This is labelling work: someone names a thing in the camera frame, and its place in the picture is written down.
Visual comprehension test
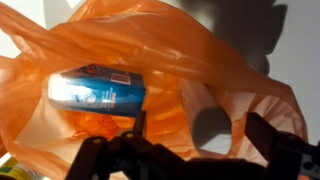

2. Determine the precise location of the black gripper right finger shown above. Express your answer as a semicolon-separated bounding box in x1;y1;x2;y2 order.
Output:
244;112;284;162

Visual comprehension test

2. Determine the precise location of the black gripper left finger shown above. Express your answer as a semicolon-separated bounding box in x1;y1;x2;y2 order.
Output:
132;109;148;137

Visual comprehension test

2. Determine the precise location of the orange plastic bag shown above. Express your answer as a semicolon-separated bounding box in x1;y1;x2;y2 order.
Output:
0;0;309;180

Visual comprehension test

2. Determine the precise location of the blue rectangular box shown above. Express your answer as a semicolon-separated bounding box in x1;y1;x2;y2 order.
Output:
47;63;147;118

